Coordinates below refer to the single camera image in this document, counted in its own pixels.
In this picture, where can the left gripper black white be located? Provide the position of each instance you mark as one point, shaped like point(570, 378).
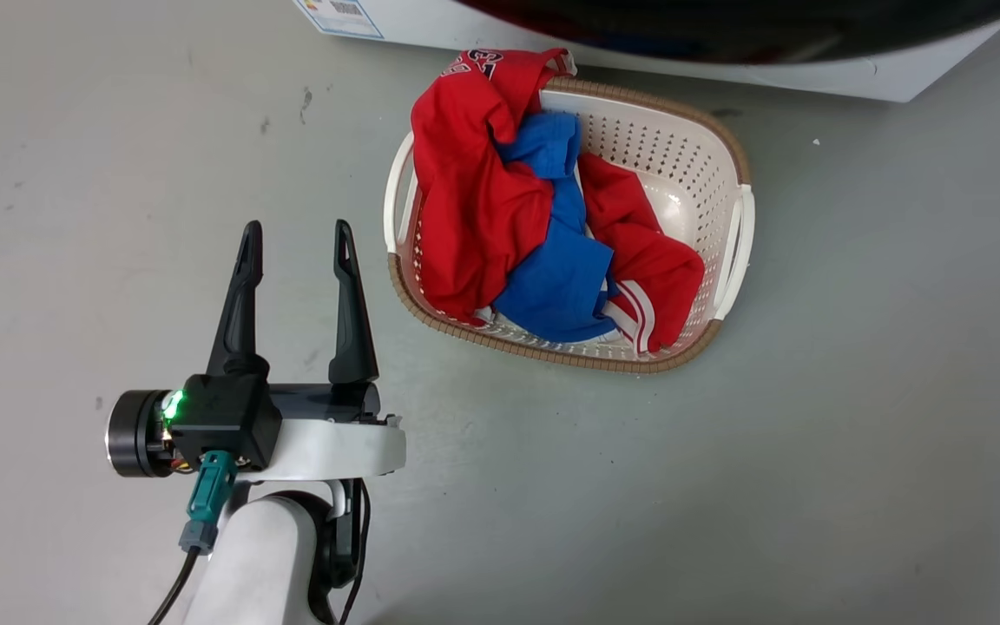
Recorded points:
point(335, 447)

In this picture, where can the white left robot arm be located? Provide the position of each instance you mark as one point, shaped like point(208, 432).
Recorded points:
point(261, 564)

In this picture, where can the dark glass washing machine door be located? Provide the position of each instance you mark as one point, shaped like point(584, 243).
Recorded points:
point(726, 26)

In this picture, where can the white washing machine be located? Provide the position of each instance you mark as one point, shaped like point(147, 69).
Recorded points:
point(856, 78)

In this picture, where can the red jersey garment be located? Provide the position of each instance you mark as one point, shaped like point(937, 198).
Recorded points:
point(465, 191)

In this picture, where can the blue garment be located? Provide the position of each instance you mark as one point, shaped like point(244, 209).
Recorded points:
point(561, 278)

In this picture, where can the energy label sticker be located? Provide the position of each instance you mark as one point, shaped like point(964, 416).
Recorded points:
point(344, 13)

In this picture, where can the cream plastic laundry basket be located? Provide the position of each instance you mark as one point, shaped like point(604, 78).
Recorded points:
point(682, 174)

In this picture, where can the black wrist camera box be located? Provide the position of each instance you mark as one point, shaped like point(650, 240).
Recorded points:
point(226, 421)

